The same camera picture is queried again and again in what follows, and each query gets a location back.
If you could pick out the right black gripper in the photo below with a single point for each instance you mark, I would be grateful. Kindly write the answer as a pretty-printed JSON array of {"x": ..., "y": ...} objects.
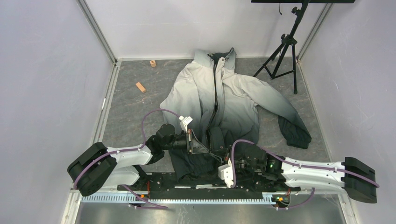
[{"x": 216, "y": 157}]

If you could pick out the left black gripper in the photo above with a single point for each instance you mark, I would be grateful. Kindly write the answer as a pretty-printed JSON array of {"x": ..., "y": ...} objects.
[{"x": 194, "y": 145}]

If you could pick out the grey to black gradient jacket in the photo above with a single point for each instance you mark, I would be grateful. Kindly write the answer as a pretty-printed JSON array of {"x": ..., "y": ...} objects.
[{"x": 223, "y": 102}]

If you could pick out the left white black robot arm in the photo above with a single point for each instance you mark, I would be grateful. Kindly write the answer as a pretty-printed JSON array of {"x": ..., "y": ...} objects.
[{"x": 104, "y": 167}]

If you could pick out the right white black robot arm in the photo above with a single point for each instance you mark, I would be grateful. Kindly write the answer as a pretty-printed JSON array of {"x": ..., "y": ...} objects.
[{"x": 353, "y": 176}]

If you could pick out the long wooden block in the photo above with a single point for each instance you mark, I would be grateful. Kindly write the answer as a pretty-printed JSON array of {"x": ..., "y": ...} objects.
[{"x": 141, "y": 87}]

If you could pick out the small wooden cube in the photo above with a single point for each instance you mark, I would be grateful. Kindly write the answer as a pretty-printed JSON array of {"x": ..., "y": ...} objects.
[{"x": 153, "y": 63}]

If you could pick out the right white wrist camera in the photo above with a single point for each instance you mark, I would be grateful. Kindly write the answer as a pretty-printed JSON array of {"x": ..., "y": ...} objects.
[{"x": 226, "y": 173}]

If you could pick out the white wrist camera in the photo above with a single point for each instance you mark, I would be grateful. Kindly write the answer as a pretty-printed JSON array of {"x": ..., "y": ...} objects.
[
  {"x": 184, "y": 122},
  {"x": 226, "y": 173}
]

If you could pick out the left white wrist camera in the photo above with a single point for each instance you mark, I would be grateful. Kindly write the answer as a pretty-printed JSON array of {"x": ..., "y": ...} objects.
[{"x": 184, "y": 122}]

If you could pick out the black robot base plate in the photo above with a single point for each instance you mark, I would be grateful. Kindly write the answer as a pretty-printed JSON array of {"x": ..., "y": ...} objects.
[{"x": 167, "y": 186}]

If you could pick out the black camera tripod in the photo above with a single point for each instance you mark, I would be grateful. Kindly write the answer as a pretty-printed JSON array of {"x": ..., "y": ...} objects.
[{"x": 288, "y": 40}]

